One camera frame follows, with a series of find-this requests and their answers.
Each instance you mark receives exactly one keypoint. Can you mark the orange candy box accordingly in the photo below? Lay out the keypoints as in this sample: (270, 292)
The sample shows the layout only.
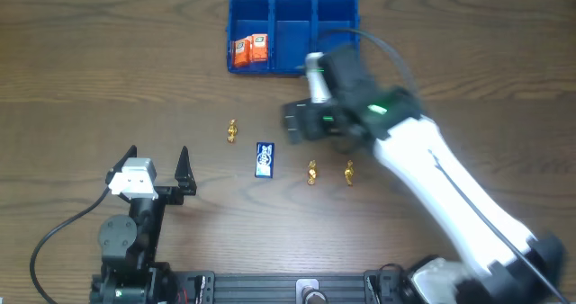
(241, 53)
(259, 47)

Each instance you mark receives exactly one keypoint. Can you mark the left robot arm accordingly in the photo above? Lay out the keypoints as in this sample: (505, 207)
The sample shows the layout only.
(114, 238)

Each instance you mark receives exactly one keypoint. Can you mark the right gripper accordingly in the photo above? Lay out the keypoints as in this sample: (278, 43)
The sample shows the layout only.
(306, 122)

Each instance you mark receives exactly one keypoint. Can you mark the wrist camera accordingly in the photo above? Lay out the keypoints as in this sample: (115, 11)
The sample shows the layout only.
(317, 77)
(134, 178)

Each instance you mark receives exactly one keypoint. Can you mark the blue candy pack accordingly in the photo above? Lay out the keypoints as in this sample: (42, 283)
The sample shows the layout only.
(264, 160)

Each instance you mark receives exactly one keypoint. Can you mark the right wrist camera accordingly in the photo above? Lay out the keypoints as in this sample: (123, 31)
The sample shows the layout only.
(317, 77)

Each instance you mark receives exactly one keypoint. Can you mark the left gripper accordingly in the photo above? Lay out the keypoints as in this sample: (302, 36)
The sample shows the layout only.
(168, 195)

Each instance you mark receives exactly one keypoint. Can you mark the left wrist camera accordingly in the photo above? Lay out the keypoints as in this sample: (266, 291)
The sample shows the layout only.
(134, 178)

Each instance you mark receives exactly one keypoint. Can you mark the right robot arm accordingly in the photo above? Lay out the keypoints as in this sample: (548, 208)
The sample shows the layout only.
(427, 169)

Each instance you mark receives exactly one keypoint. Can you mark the mounting rail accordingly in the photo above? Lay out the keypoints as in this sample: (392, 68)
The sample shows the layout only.
(261, 288)

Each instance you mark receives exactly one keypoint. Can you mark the blue tray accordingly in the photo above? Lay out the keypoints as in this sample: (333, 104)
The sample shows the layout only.
(288, 11)

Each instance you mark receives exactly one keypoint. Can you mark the gold candy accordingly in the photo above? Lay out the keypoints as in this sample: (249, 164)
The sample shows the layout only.
(348, 172)
(312, 172)
(232, 130)

